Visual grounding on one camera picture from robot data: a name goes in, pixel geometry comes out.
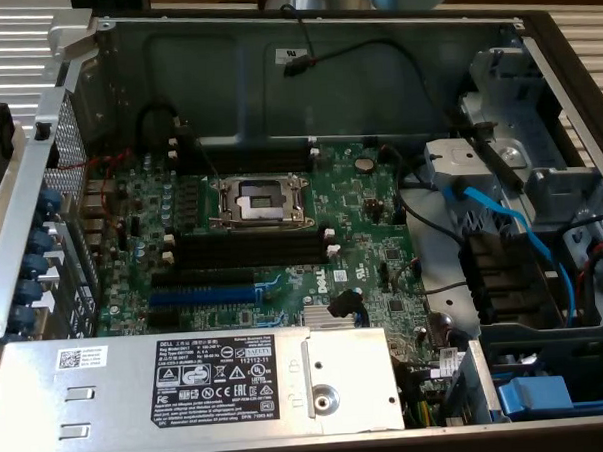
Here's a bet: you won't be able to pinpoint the RAM slot white clips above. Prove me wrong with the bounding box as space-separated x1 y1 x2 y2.
162 227 333 255
170 143 321 171
160 242 340 273
168 129 313 154

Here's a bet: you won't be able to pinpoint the silver CPU socket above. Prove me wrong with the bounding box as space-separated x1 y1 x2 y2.
204 170 319 236

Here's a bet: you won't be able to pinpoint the green motherboard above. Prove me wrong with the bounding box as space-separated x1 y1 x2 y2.
85 134 474 444

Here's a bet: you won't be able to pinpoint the silver finned chipset heatsink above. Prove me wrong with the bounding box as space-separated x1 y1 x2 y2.
303 306 338 331

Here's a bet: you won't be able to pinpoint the long black expansion slot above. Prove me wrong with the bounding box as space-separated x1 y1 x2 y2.
150 266 256 290

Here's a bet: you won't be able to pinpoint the thin CPU socket locking lever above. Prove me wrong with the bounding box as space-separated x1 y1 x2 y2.
190 132 221 183

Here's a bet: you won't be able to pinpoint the blue expansion slot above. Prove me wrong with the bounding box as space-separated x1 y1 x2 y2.
147 285 260 309

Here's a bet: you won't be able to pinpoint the grey metal PC case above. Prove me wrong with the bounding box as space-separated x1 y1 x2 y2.
0 0 603 452

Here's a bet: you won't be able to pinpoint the short black expansion slot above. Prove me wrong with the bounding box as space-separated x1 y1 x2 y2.
145 309 183 330

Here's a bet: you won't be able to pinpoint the black power supply label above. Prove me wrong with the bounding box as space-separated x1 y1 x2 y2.
146 334 281 428

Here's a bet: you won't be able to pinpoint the white barcode tag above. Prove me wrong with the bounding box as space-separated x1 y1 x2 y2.
431 345 463 381

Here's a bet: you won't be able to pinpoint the black strut rod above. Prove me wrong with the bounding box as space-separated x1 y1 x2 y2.
440 101 527 197

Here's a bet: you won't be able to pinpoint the silver plain port block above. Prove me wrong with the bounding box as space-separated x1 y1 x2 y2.
81 199 107 222

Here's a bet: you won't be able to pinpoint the black ribbed shroud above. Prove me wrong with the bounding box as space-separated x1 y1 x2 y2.
459 227 565 328

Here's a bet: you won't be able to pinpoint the silver Ethernet port block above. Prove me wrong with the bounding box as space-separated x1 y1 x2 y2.
80 177 109 203

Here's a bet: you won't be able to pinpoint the silver metal drive cage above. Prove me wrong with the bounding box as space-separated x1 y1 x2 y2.
418 41 603 334

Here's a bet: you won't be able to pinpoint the silver power supply unit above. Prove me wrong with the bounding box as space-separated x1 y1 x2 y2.
0 321 407 452

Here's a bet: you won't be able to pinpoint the blue card retention clip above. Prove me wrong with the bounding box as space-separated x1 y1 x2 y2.
26 229 55 257
21 254 50 280
12 303 37 330
16 277 44 304
35 188 63 219

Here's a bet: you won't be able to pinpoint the white QR code sticker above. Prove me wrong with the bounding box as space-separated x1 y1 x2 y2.
56 346 111 371

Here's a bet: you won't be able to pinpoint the dark plastic disk bay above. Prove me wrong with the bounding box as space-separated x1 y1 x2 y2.
438 317 603 428

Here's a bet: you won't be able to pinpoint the blue plastic bay latch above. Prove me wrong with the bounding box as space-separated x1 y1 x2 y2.
495 373 575 422

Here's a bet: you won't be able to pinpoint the black equipment block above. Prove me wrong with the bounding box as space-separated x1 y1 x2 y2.
69 0 152 17

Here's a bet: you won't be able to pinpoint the silver aluminium clamp block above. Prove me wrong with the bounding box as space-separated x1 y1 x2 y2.
46 6 113 66

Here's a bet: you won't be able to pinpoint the black wire plug blue tab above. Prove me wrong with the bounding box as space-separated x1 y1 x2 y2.
325 286 371 330

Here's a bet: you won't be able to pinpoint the silver disk bracket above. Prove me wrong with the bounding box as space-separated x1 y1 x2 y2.
422 135 501 197

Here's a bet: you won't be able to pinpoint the blue flat SATA wire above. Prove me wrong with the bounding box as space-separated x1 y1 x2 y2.
442 171 582 331

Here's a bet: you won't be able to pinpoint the black looped wire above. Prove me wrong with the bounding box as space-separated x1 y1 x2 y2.
133 101 182 157

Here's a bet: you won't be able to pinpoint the red black twisted wire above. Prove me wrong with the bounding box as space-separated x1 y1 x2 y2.
85 146 138 236

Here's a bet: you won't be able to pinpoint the yellow green wire bundle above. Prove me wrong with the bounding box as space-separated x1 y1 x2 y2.
399 359 444 430

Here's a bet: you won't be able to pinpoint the red black wire pair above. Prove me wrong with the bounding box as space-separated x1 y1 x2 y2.
574 235 603 300

